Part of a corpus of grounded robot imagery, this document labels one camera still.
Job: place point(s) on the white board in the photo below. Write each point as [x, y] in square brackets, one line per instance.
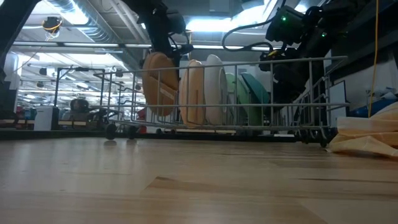
[337, 99]

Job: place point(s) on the person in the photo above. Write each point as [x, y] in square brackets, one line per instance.
[77, 109]

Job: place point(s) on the peach plastic plate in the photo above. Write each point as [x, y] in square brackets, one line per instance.
[192, 93]

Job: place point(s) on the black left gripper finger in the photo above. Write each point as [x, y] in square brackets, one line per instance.
[176, 59]
[186, 48]

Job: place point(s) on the white box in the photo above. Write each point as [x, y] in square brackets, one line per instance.
[45, 118]

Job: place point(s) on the blue bin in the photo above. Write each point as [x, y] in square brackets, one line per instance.
[376, 107]

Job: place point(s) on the brown divided wooden plate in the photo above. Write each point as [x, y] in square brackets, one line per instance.
[160, 84]

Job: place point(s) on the light green plate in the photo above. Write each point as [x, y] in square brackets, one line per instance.
[241, 96]

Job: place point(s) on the yellow checked cloth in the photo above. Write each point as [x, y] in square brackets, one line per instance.
[370, 137]

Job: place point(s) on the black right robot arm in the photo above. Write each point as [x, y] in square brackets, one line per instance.
[329, 25]

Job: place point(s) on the dark green plate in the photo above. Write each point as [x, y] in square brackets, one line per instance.
[256, 88]

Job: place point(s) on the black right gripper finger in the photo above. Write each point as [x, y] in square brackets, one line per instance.
[270, 66]
[287, 82]

